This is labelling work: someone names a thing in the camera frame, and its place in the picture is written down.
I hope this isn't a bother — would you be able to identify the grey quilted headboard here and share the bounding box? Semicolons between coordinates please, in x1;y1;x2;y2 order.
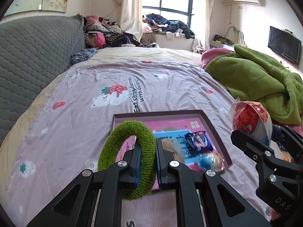
1;14;85;140

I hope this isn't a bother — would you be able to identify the clothes pile by headboard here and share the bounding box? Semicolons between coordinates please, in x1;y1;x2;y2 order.
84;15;142;49

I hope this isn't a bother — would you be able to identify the cream curtain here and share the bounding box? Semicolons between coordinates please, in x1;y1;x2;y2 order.
120;0;143;41
191;0;214;51

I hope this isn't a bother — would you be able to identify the blue oreo cookie pack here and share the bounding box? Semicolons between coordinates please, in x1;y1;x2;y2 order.
184;131;213;154

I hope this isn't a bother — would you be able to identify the green fuzzy ring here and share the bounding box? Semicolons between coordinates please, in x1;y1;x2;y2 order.
98;120;157;201

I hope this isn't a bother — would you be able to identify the green fleece blanket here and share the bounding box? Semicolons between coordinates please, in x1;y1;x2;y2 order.
205;44;302;126

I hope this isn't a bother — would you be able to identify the right cream curtain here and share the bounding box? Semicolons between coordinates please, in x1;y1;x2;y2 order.
191;0;214;51

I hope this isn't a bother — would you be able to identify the dark shallow box tray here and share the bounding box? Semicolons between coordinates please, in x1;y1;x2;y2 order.
111;109;234;191

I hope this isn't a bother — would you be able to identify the black wall television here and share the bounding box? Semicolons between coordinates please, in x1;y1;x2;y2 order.
268;26;302;66

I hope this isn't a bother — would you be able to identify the dark patterned cloth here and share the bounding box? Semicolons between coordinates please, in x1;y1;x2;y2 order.
70;48;97;65

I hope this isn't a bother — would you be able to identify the red blue toy egg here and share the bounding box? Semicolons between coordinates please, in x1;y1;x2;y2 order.
229;98;273;146

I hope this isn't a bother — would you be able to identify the blue candy wrapper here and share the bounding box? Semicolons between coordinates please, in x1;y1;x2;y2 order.
271;139;286;151

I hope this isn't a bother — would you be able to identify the beige mesh drawstring pouch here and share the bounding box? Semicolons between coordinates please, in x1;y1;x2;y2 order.
162;138;185;163

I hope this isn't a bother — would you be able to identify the lilac strawberry bedsheet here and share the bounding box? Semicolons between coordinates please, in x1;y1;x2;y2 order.
1;61;266;226

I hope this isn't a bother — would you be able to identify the clothes pile on windowsill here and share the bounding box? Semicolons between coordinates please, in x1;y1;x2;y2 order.
143;13;195;39

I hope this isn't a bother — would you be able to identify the pink pillow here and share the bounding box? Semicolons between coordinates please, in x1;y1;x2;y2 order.
201;48;233;69

